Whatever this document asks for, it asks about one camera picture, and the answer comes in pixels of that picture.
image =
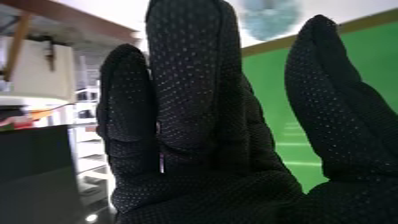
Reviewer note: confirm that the blue flower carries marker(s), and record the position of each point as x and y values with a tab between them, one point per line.
268	20

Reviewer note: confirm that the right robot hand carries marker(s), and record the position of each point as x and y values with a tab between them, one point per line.
200	133

